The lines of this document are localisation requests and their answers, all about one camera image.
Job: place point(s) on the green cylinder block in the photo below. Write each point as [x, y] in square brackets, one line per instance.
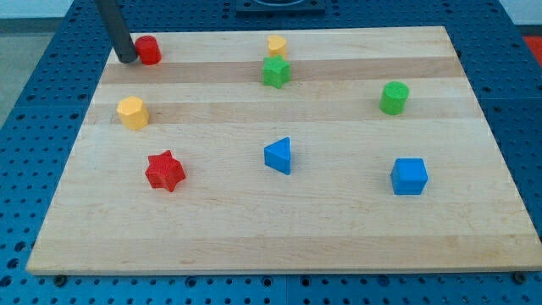
[394, 97]

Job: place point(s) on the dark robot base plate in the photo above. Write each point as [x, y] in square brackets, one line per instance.
[279, 6]

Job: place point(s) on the yellow heart block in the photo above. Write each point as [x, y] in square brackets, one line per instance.
[277, 46]

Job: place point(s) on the green star block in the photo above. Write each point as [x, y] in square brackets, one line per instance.
[275, 71]

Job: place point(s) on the blue triangle block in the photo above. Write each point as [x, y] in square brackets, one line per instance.
[278, 156]

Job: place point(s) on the wooden board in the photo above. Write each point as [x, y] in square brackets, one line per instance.
[335, 213]

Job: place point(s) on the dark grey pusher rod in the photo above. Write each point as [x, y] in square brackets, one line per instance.
[117, 29]

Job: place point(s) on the red star block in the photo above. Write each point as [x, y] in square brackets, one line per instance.
[164, 171]

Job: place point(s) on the yellow hexagon block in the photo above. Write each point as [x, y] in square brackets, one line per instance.
[133, 113]

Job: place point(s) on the red cylinder block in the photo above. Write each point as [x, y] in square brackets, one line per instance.
[148, 50]

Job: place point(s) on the blue cube block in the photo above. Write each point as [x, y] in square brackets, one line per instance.
[409, 176]

